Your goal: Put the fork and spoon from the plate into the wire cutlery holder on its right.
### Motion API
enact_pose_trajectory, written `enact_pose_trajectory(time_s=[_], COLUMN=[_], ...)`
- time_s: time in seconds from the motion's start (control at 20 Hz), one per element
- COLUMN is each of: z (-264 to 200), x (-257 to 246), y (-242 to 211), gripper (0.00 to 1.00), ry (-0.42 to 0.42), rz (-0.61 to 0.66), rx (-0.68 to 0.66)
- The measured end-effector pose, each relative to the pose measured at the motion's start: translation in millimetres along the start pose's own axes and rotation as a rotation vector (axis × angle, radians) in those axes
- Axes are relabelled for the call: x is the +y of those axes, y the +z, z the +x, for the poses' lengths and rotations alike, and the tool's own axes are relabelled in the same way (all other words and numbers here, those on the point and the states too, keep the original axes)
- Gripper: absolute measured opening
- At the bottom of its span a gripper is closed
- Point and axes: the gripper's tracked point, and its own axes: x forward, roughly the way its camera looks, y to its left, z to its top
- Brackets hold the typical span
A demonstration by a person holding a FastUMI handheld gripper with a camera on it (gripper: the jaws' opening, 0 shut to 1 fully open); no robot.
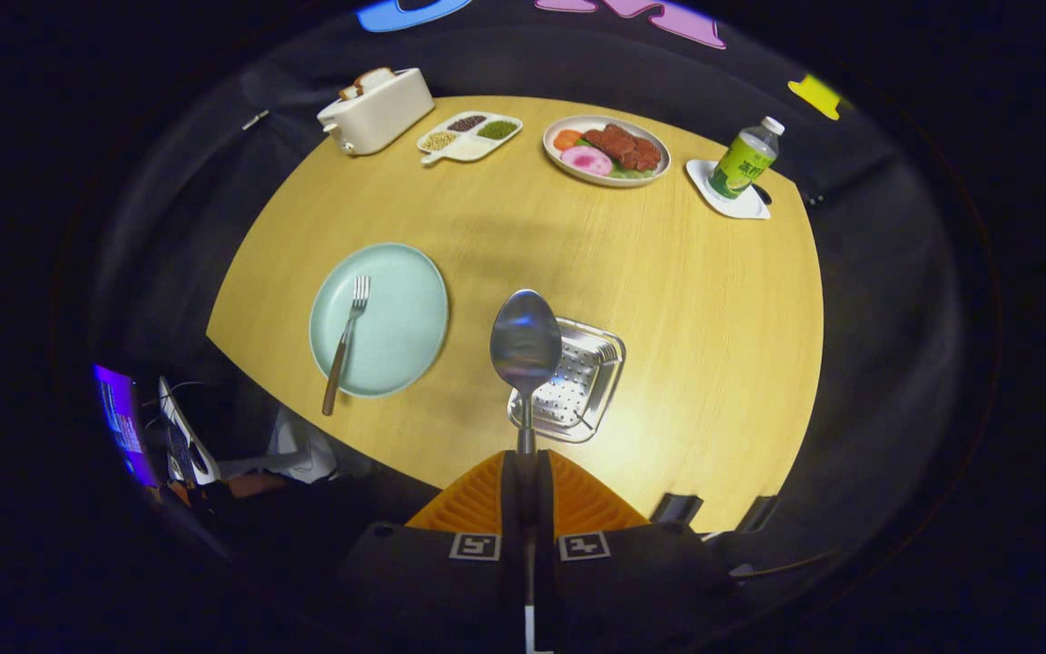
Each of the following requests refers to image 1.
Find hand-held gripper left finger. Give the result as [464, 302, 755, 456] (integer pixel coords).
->
[332, 450, 528, 654]

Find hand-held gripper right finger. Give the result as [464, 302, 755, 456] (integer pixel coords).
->
[528, 450, 742, 654]

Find metal spoon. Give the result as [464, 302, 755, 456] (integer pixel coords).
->
[489, 289, 564, 455]

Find wooden handled fork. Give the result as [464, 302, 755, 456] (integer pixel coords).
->
[321, 275, 371, 417]

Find black table clamp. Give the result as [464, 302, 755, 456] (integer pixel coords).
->
[739, 495, 780, 532]
[650, 493, 704, 526]

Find perforated metal tray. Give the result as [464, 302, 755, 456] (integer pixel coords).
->
[507, 316, 627, 444]

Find white crumpled object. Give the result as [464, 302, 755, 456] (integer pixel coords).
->
[269, 407, 339, 484]

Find pale green plate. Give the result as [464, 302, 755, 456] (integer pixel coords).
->
[309, 243, 449, 399]

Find white device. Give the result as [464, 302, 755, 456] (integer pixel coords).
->
[157, 377, 220, 485]

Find white plate with food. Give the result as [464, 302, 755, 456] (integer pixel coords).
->
[542, 114, 672, 189]

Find pink ham slice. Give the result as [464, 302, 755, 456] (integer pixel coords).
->
[560, 145, 615, 178]

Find white coaster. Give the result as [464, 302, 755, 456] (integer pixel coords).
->
[686, 159, 773, 222]

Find white divided bean dish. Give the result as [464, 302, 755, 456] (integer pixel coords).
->
[416, 111, 525, 166]

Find red meat pieces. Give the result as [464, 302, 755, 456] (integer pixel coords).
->
[582, 124, 663, 173]

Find green label drink bottle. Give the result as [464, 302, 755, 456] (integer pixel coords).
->
[707, 115, 786, 200]

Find glowing laptop screen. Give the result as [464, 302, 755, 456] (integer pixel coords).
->
[92, 363, 161, 489]

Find white toaster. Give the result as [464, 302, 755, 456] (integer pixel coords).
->
[317, 68, 436, 157]

